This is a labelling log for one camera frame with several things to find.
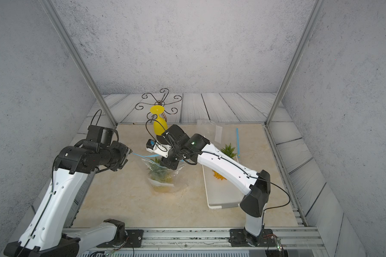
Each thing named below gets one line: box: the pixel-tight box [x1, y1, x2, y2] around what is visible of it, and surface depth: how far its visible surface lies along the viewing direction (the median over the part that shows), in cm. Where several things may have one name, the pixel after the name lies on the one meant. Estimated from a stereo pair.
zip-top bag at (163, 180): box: [141, 157, 189, 194], surface depth 73 cm
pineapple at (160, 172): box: [146, 157, 174, 185], surface depth 72 cm
